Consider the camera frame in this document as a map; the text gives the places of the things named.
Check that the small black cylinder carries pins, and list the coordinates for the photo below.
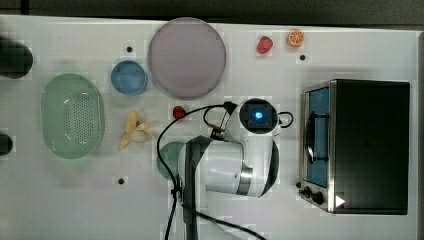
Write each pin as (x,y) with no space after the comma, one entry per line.
(6,144)

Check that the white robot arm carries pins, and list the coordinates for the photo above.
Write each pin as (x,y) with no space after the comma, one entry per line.
(245,162)

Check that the green mug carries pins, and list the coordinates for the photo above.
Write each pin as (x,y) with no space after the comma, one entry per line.
(170,155)

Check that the peeled banana toy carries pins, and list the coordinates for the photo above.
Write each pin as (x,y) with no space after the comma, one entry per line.
(135,130)

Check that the small red tomato toy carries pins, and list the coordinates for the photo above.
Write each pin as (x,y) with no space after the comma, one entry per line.
(178,112)

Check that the red strawberry toy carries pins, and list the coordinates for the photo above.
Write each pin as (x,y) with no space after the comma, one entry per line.
(264,45)

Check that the blue round bowl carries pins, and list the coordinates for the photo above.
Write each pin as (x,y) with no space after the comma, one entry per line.
(129,78)

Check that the green perforated strainer basket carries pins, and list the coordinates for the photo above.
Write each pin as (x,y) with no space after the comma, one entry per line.
(73,121)

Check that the orange slice toy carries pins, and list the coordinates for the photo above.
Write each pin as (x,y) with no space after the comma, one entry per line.
(295,38)

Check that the black toaster oven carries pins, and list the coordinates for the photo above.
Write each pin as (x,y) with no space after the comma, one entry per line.
(355,146)

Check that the black cylinder at table edge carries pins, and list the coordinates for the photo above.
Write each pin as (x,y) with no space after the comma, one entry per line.
(16,59)

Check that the pink round plate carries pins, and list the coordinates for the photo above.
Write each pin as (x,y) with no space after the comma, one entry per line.
(187,57)

